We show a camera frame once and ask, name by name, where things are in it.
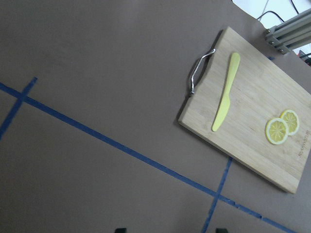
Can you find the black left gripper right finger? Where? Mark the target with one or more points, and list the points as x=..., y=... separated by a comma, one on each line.
x=221, y=230

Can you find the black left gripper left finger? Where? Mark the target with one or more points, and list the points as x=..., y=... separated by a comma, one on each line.
x=121, y=230

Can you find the lemon slice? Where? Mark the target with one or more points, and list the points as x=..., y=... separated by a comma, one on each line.
x=276, y=131
x=292, y=120

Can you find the bamboo cutting board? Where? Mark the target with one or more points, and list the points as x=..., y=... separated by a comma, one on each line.
x=260, y=92

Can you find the yellow plastic knife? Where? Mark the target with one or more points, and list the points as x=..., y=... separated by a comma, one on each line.
x=225, y=100

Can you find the aluminium frame post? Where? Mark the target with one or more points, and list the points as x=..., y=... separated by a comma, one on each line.
x=291, y=34

